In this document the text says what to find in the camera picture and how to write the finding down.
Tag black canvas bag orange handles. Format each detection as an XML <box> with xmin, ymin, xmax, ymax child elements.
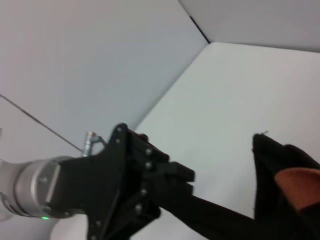
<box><xmin>159</xmin><ymin>132</ymin><xmax>320</xmax><ymax>240</ymax></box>

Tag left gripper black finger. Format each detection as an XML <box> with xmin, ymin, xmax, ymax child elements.
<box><xmin>119</xmin><ymin>175</ymin><xmax>195</xmax><ymax>236</ymax></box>
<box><xmin>127</xmin><ymin>129</ymin><xmax>196</xmax><ymax>183</ymax></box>

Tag left gripper cable with connector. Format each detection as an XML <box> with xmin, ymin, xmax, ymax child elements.
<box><xmin>81</xmin><ymin>131</ymin><xmax>109</xmax><ymax>157</ymax></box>

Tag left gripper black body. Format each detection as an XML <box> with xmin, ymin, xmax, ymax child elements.
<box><xmin>46</xmin><ymin>122</ymin><xmax>146</xmax><ymax>240</ymax></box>

